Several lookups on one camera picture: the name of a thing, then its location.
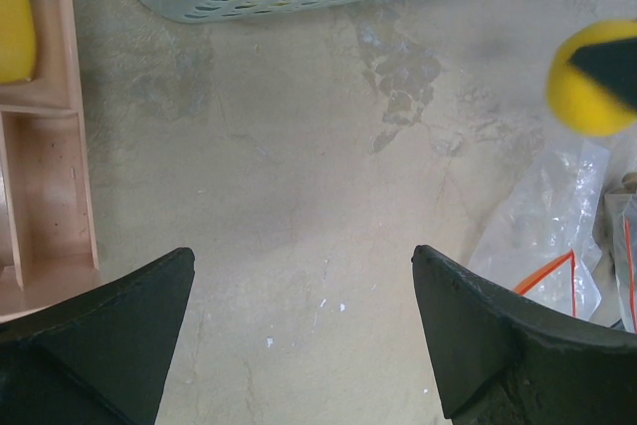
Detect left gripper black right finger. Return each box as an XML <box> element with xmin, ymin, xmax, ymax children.
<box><xmin>412</xmin><ymin>246</ymin><xmax>637</xmax><ymax>424</ymax></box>

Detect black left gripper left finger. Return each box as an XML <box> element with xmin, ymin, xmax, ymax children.
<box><xmin>1</xmin><ymin>248</ymin><xmax>195</xmax><ymax>424</ymax></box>

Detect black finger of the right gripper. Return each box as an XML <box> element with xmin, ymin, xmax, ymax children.
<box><xmin>568</xmin><ymin>37</ymin><xmax>636</xmax><ymax>111</ymax></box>

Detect orange mesh file organizer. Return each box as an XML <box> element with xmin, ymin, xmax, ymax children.
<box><xmin>1</xmin><ymin>0</ymin><xmax>100</xmax><ymax>322</ymax></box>

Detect small yellow item in organizer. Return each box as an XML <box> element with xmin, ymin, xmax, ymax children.
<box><xmin>0</xmin><ymin>0</ymin><xmax>37</xmax><ymax>85</ymax></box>

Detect clear zip bag red seal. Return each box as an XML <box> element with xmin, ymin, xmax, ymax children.
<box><xmin>469</xmin><ymin>138</ymin><xmax>609</xmax><ymax>320</ymax></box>

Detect yellow fake pear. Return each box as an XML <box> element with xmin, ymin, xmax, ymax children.
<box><xmin>545</xmin><ymin>19</ymin><xmax>636</xmax><ymax>137</ymax></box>

